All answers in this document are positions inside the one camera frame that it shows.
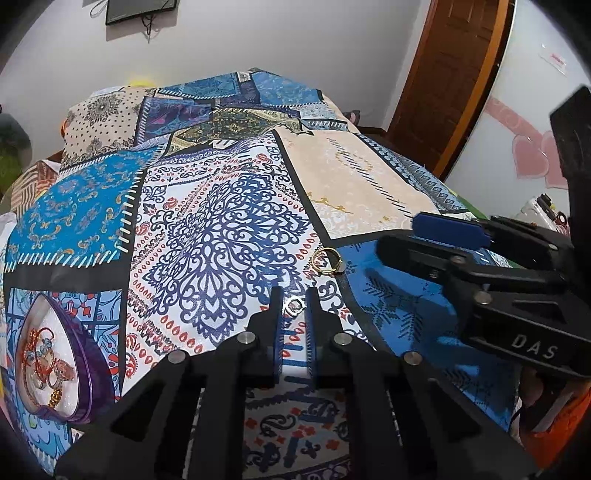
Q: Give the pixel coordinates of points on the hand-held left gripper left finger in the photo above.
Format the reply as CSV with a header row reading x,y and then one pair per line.
x,y
277,344

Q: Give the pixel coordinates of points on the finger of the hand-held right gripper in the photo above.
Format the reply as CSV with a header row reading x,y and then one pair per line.
x,y
445,227
415,256

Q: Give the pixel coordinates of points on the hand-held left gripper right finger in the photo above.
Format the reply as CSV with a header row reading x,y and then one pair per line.
x,y
312,344

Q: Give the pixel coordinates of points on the purple heart-shaped box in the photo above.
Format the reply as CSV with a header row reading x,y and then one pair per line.
x,y
99,369

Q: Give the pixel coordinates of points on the gold charm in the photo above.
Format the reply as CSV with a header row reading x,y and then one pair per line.
x,y
55,399

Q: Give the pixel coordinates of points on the person's right hand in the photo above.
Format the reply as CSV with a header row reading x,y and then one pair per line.
x,y
535,397

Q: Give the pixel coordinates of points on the white plastic object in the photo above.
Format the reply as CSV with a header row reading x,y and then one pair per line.
x,y
542,214

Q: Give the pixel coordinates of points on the pink heart decal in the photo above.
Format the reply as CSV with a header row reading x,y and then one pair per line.
x,y
526,152

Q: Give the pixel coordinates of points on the patchwork blanket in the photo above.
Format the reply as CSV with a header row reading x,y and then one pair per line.
x,y
217,207

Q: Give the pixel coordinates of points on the brown wooden door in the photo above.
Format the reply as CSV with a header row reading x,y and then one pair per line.
x,y
443,69

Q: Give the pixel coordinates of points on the white wardrobe door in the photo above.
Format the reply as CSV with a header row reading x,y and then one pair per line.
x,y
517,83

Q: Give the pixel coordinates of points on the pink label sticker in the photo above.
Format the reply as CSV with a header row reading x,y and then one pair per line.
x,y
556,59

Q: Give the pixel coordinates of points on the orange striped cloth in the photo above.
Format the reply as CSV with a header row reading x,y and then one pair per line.
x,y
34,184

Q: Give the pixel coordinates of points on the yellow round object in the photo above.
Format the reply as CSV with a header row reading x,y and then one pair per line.
x,y
141,82

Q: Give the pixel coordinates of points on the white cloth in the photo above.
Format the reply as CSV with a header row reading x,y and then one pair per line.
x,y
7,224

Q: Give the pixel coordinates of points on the grey garment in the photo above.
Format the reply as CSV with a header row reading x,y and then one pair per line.
x,y
14,134

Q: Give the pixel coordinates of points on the small black monitor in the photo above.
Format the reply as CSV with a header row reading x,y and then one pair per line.
x,y
141,9

